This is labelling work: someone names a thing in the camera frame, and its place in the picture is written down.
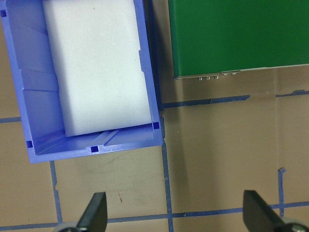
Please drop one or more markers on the white foam pad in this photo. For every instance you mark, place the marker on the white foam pad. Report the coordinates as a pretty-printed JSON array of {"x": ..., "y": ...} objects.
[{"x": 96, "y": 67}]

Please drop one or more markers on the blue plastic storage bin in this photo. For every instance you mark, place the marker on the blue plastic storage bin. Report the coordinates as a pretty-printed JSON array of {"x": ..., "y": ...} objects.
[{"x": 31, "y": 72}]

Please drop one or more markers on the green conveyor belt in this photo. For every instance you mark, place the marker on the green conveyor belt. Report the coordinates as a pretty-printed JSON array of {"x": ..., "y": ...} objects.
[{"x": 241, "y": 33}]

